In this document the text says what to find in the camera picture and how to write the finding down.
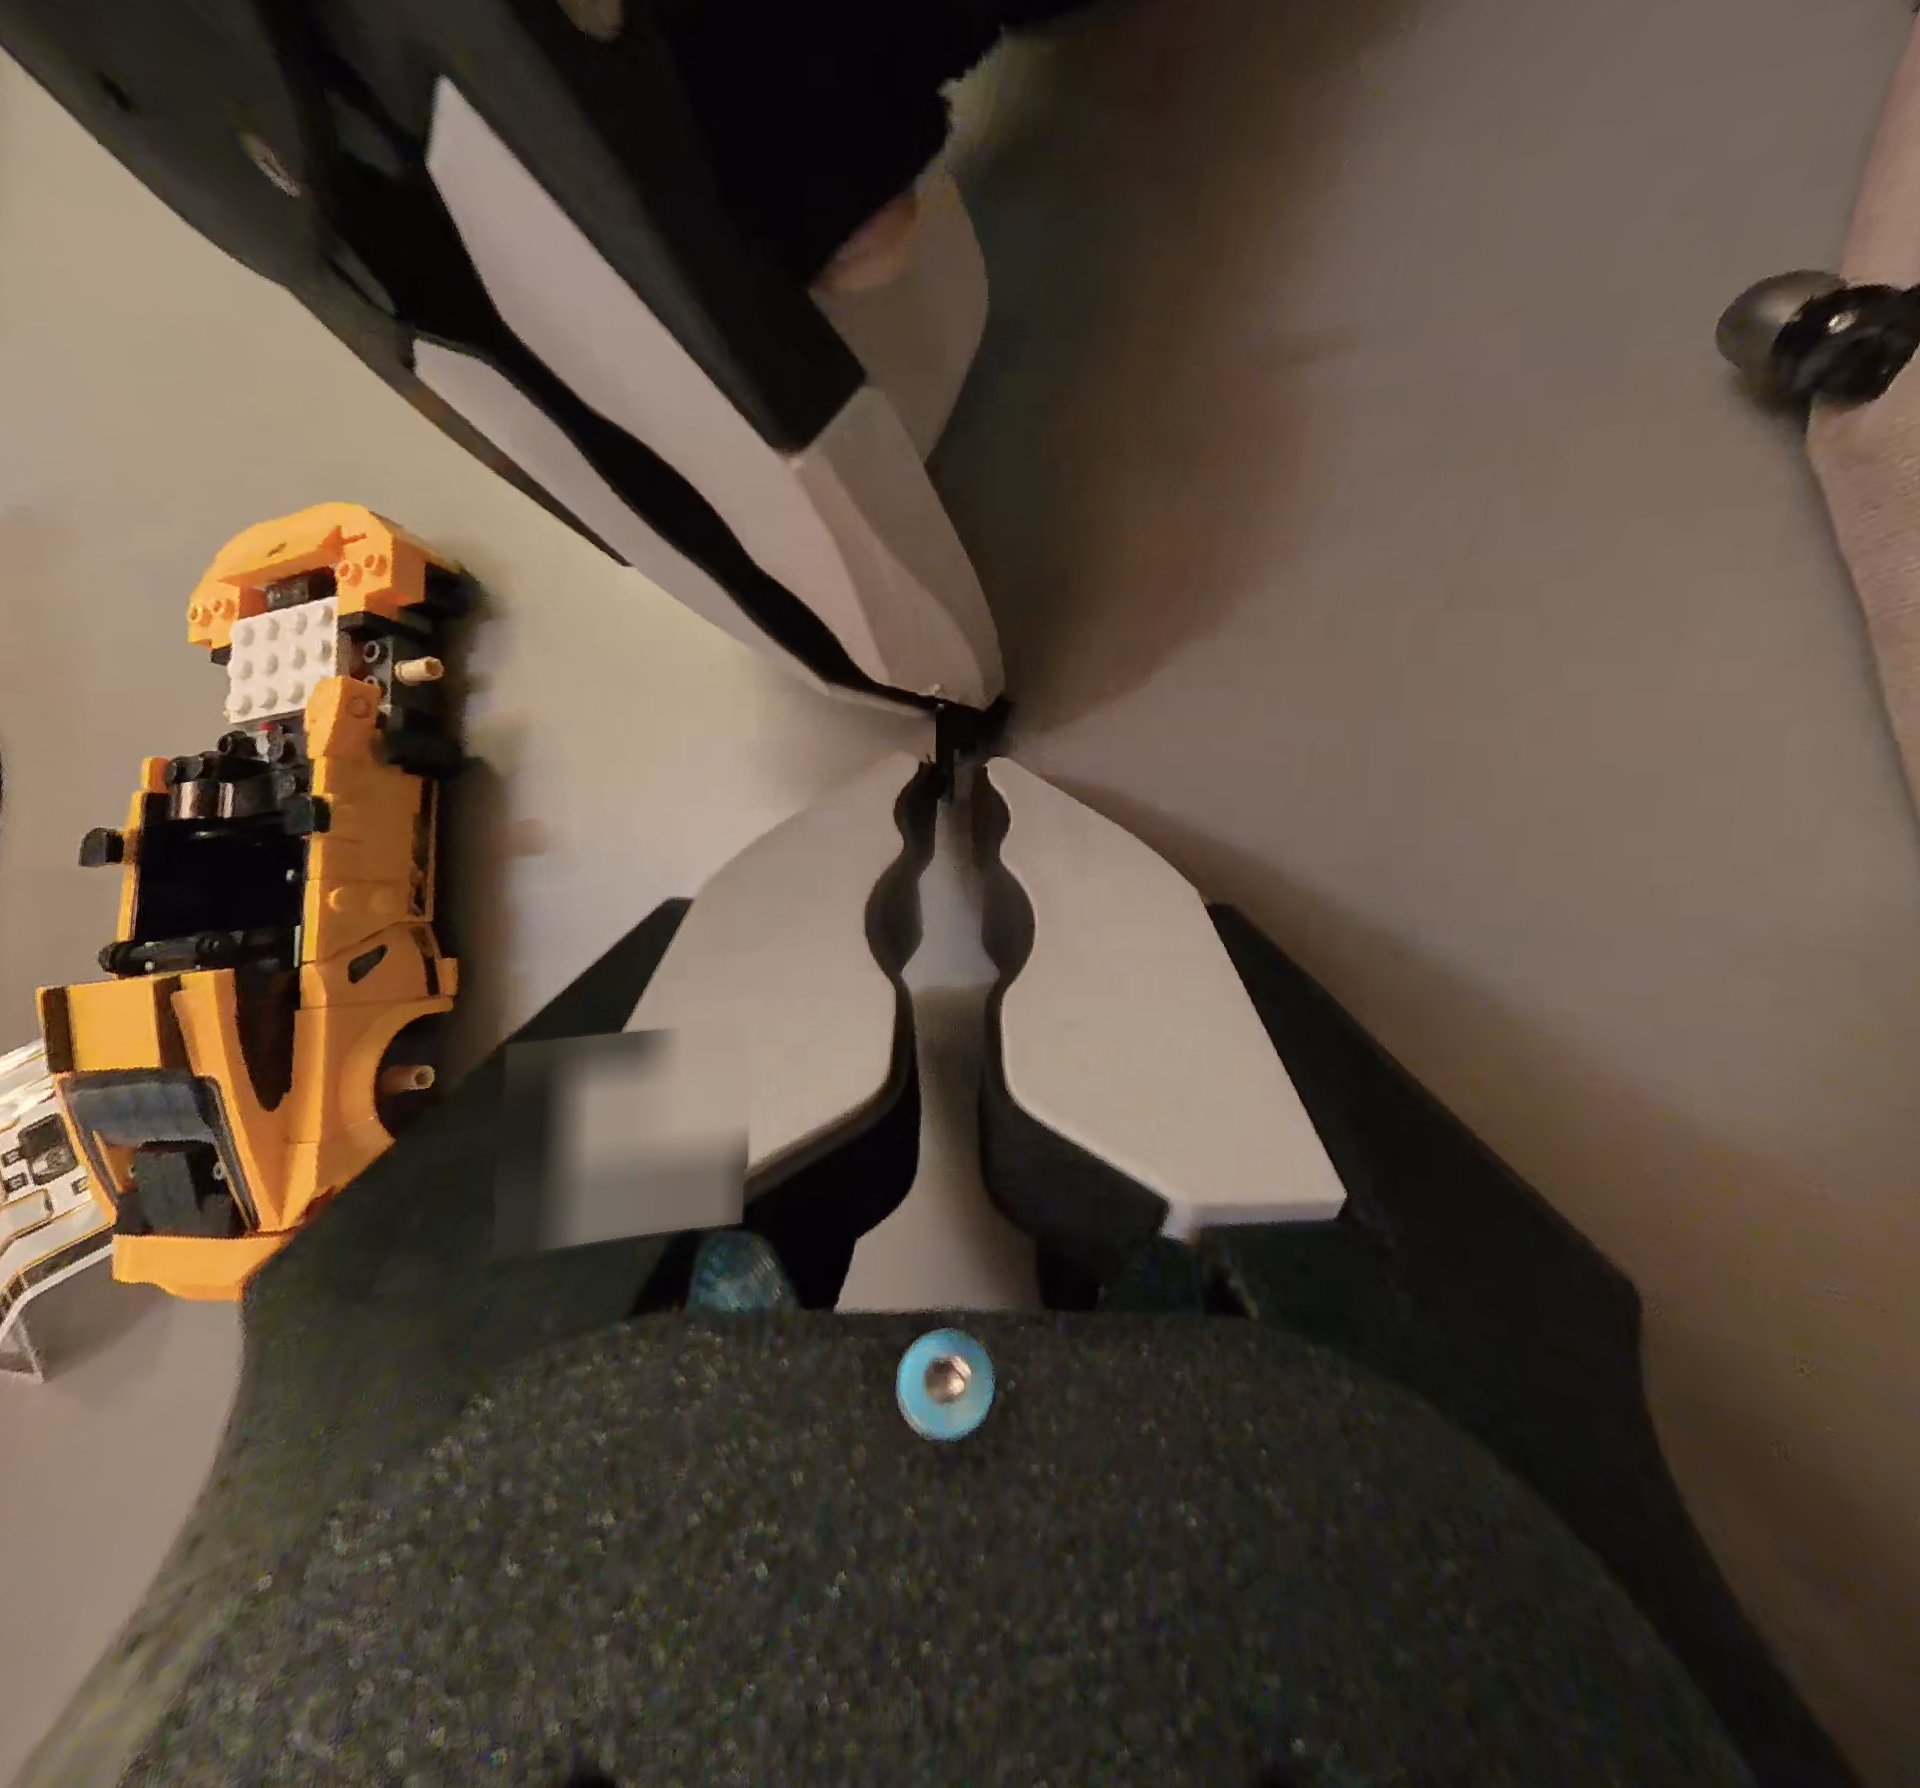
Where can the orange lego car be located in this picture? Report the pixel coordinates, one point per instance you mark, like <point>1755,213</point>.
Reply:
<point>346,918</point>

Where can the person's right hand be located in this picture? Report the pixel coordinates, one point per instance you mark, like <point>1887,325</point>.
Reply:
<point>882,246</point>

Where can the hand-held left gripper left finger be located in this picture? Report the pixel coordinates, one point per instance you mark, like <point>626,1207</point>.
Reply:
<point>795,947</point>

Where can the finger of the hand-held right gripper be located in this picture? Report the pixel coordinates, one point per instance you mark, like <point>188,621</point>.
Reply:
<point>887,545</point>
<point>513,407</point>

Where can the beige hoodie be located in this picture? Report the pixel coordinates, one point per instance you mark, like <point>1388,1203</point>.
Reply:
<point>1883,545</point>

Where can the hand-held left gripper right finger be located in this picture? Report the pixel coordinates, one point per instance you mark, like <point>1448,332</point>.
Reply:
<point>1156,1039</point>

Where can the white sticker sheet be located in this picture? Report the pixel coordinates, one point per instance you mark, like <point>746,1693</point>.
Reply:
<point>40,1217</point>

